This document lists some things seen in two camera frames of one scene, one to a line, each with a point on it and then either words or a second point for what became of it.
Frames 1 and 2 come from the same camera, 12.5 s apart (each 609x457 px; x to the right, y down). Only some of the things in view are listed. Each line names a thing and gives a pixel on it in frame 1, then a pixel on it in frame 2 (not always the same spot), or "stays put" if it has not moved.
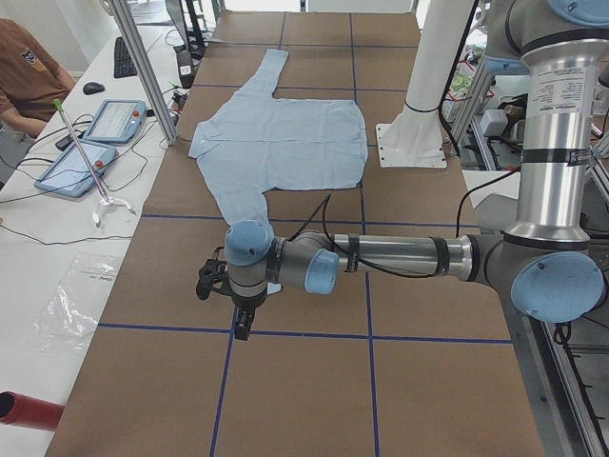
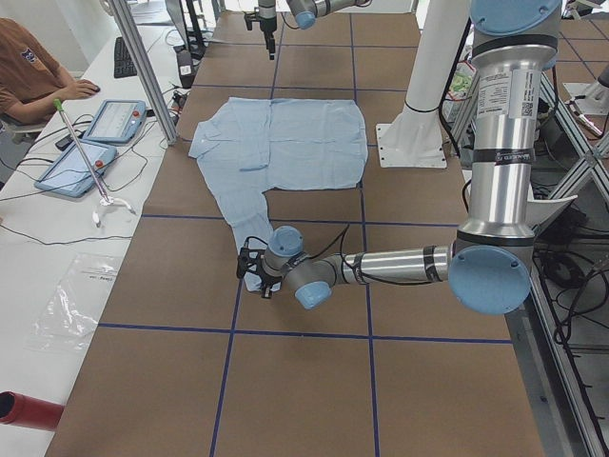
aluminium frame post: (166, 116) stays put
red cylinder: (25, 410) stays put
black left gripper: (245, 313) to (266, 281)
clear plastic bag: (68, 317) stays put
